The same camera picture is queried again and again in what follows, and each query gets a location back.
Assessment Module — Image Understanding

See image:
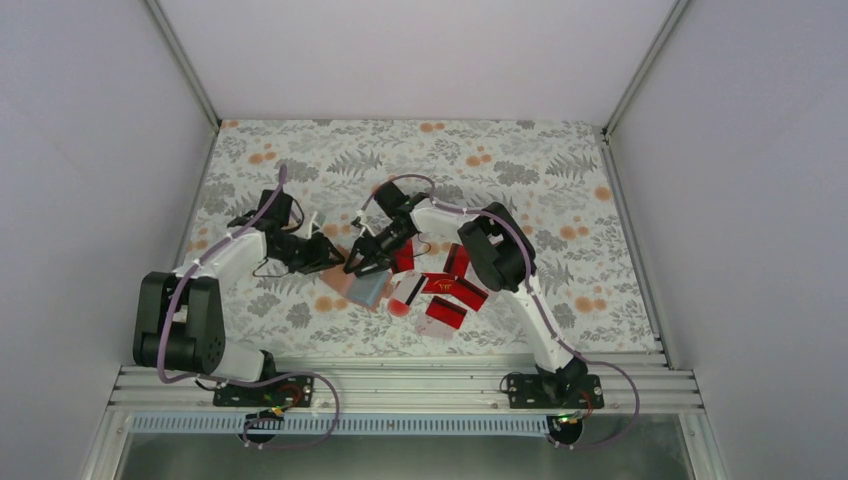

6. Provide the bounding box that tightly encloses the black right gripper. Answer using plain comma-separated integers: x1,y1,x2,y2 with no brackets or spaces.
346,223,415,278

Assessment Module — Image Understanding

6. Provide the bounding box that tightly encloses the tan leather card holder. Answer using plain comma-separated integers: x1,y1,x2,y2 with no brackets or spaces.
314,246,393,312

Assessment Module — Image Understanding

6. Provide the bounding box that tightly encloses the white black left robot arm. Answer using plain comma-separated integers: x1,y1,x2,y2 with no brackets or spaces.
132,188,345,405

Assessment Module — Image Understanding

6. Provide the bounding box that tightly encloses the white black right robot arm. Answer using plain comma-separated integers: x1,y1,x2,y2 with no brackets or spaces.
344,181,588,407

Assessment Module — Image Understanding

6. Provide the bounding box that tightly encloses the white card black stripe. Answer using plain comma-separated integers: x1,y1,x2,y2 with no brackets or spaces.
387,271,427,317

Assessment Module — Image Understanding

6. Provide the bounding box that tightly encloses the red VIP card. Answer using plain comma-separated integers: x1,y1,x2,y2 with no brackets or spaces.
421,272,457,295

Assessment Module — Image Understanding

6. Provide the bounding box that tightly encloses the red card black stripe upright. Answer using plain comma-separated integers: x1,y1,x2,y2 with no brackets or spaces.
443,243,470,278

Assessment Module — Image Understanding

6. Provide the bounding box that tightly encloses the red card black stripe bottom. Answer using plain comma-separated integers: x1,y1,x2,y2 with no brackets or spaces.
426,296,467,330

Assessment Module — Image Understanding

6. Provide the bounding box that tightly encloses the white floral card bottom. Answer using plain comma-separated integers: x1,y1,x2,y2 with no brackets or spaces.
415,313,456,341

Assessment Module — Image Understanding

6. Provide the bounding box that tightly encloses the red card black stripe right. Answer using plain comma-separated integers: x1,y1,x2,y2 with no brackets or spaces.
451,278,489,312

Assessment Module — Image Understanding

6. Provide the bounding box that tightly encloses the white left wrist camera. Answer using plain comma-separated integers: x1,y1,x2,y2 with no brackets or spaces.
309,211,326,235

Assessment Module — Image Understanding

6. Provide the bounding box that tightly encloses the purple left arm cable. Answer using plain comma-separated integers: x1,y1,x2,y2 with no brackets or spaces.
156,164,341,452

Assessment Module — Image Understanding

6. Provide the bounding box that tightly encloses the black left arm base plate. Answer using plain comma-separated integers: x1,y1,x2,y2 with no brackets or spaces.
212,375,314,409

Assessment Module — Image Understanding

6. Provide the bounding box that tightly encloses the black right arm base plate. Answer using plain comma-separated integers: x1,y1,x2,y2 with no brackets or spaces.
499,372,605,409

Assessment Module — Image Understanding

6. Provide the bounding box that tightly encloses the aluminium front rail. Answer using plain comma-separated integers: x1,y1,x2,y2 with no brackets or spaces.
108,356,704,414

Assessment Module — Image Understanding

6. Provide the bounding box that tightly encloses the white perforated cable duct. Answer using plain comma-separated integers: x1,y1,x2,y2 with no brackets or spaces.
129,412,549,437

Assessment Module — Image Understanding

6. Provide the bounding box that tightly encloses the aluminium corner post left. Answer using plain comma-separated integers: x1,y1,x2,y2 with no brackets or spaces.
143,0,221,132

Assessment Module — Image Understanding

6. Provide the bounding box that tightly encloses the aluminium corner post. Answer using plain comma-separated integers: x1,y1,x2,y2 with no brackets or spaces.
601,0,691,141
143,0,221,132

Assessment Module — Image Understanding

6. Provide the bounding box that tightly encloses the aluminium corner post right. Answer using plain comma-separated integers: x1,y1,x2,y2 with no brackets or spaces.
601,0,691,141

